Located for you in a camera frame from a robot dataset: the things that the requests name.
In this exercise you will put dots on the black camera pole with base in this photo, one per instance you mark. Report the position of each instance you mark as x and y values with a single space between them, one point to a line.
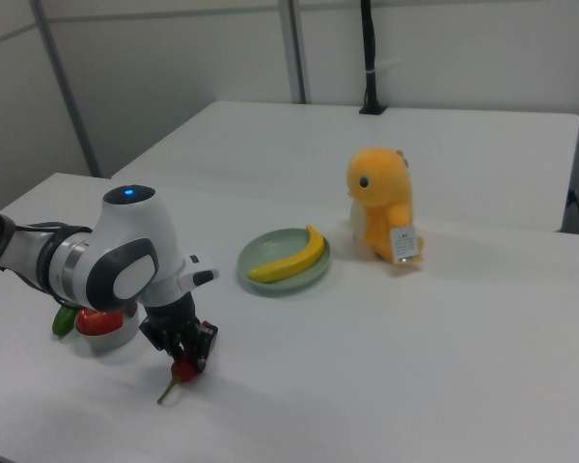
369 58

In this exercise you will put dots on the red toy apple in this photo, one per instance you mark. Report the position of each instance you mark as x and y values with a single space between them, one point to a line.
96 322

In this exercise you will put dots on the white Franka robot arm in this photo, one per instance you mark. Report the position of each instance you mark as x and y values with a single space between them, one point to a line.
130 241

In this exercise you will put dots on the grey round bowl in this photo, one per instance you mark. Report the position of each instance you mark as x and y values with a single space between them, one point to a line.
116 337

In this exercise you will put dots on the yellow toy banana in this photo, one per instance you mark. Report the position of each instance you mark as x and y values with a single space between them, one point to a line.
289 263

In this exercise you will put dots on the light green plastic plate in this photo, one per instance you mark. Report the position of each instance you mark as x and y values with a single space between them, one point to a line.
275 243

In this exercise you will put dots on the green toy cucumber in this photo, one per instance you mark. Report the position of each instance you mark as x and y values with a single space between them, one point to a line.
63 323

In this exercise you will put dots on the grey metal partition post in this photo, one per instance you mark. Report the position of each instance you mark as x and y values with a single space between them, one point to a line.
63 87
296 48

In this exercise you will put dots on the orange plush dinosaur toy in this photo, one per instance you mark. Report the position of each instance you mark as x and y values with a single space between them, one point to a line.
381 193

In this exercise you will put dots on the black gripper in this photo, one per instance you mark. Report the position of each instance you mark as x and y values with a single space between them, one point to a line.
173 313

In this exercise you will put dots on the white paper toy tag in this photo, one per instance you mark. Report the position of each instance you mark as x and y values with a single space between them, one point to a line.
404 243

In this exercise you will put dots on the red toy chili pepper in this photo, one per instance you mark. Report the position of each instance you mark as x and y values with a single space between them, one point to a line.
183 370

